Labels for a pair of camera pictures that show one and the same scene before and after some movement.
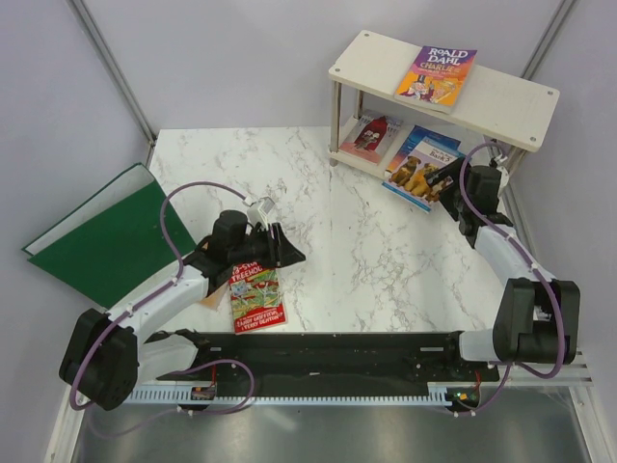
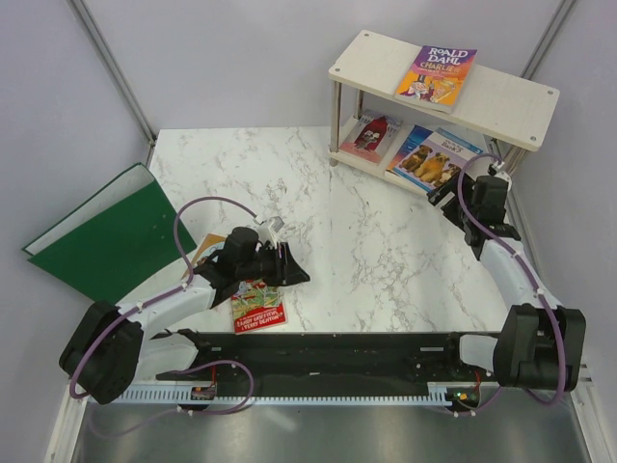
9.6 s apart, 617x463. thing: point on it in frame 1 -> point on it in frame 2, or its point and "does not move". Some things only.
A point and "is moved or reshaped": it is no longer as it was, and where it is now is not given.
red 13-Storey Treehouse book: [256, 297] does not move
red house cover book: [371, 137] does not move
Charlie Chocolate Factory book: [436, 77] does not move
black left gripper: [281, 252] -> [286, 270]
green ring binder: [114, 245] does not move
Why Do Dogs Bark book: [406, 177] is moved or reshaped
